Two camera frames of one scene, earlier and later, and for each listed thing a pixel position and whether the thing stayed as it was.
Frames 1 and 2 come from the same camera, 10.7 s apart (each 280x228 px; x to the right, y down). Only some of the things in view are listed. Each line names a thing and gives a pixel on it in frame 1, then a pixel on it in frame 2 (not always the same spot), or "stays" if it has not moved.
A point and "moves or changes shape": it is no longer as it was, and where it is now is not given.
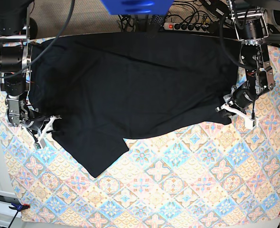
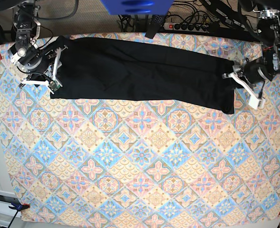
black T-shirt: [100, 90] moves or changes shape
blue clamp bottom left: [19, 207] stays
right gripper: [242, 98] to [256, 71]
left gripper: [34, 119] to [29, 59]
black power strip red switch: [187, 27] stays
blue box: [138, 7] stays
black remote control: [156, 22] stays
